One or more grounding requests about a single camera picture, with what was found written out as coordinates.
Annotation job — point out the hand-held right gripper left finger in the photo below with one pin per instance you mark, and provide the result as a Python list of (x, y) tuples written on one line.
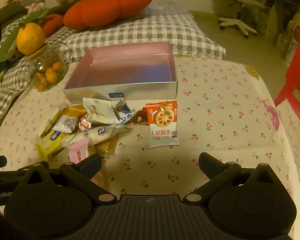
[(90, 163)]

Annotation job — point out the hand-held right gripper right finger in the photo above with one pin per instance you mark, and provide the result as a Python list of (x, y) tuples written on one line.
[(207, 163)]

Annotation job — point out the pink snack packet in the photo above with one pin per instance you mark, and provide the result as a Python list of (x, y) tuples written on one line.
[(77, 152)]

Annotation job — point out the brown cake packet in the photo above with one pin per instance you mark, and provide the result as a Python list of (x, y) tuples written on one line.
[(107, 146)]

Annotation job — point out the white roll cake packet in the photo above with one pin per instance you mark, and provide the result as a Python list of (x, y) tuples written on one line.
[(97, 133)]

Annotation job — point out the small red white packet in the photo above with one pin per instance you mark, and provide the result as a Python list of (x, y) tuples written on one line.
[(84, 123)]

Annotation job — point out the small clear white packet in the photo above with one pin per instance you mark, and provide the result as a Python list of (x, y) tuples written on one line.
[(65, 124)]

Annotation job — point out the white packet red label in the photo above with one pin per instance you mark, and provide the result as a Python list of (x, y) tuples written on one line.
[(100, 111)]

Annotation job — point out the orange yellow snack packet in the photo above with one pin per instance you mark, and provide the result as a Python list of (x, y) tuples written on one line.
[(73, 110)]

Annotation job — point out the red white biscuit packet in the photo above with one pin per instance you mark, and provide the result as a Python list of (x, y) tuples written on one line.
[(162, 125)]

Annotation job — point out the blue white candy packet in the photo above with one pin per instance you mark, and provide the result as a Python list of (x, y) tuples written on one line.
[(123, 113)]

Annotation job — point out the pink lined silver box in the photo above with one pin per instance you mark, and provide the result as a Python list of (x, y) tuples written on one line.
[(130, 65)]

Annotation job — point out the grey checkered blanket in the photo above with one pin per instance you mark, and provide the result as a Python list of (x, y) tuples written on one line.
[(7, 92)]

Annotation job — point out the bunch of small oranges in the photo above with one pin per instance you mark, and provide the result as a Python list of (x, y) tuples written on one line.
[(50, 76)]

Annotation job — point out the glass jar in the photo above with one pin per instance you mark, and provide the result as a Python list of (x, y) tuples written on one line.
[(47, 70)]

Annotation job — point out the grey plush toy with eyes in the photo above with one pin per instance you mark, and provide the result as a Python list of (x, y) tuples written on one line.
[(12, 57)]

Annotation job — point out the red plastic stool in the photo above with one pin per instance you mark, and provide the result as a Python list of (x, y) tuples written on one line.
[(296, 80)]

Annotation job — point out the green white patterned pillow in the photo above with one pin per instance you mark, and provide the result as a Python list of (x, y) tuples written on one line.
[(10, 35)]

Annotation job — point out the large orange citrus fruit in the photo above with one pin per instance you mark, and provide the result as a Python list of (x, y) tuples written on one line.
[(31, 38)]

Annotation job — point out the grey checkered pillow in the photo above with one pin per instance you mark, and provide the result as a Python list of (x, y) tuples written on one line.
[(145, 35)]

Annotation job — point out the small red persimmon plush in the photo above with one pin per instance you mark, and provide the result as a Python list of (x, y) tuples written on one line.
[(52, 25)]

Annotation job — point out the dark green pillow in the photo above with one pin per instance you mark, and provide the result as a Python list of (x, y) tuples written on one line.
[(11, 12)]

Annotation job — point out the red tomato cushion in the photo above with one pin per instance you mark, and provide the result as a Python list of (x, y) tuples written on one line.
[(107, 7)]

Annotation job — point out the small pink plush toy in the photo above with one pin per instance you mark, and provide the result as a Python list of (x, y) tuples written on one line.
[(35, 7)]

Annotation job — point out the white office chair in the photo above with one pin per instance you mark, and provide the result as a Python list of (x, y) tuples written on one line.
[(237, 5)]

